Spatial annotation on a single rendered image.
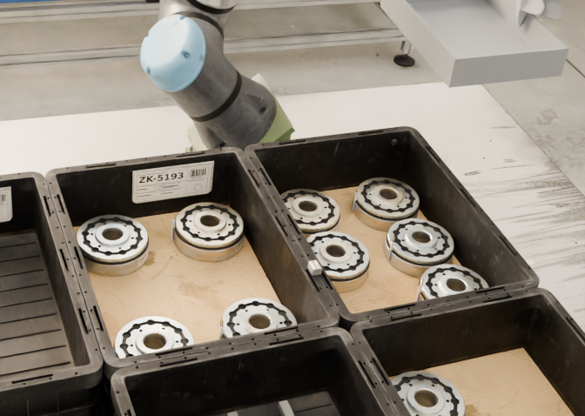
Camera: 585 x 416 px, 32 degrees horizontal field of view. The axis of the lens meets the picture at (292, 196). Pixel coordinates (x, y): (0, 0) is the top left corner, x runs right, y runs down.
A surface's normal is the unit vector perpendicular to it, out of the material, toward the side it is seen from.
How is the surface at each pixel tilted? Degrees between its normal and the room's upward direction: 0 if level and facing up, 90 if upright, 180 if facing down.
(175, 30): 44
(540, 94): 0
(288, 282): 90
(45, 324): 0
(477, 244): 90
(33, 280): 0
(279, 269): 90
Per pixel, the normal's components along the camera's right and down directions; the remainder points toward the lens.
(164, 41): -0.51, -0.42
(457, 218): -0.92, 0.13
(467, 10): 0.10, -0.79
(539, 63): 0.32, 0.60
